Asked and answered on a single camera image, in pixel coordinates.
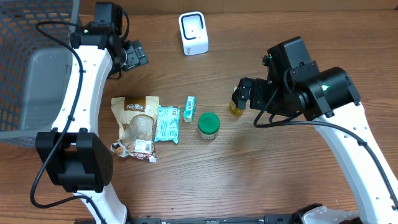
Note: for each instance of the green lidded jar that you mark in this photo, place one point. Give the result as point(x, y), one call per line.
point(208, 125)

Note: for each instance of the brown snack packet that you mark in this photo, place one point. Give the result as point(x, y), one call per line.
point(136, 118)

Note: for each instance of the teal snack bar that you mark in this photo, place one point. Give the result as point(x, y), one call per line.
point(168, 120)

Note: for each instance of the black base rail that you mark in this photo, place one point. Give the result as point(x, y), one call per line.
point(267, 219)

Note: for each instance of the yellow liquid bottle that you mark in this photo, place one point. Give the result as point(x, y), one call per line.
point(234, 110)

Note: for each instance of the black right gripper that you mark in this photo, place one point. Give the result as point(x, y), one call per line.
point(247, 93)

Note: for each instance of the teal Kleenex tissue pack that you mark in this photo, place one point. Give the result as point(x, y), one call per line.
point(189, 111)

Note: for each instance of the white barcode scanner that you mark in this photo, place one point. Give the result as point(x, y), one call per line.
point(193, 33)

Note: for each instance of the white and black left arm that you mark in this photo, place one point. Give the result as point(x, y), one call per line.
point(72, 153)

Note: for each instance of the dark grey mesh basket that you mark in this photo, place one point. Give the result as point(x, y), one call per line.
point(35, 70)

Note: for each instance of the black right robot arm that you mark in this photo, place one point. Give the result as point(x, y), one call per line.
point(297, 91)

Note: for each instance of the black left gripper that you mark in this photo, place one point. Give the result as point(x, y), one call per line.
point(137, 55)

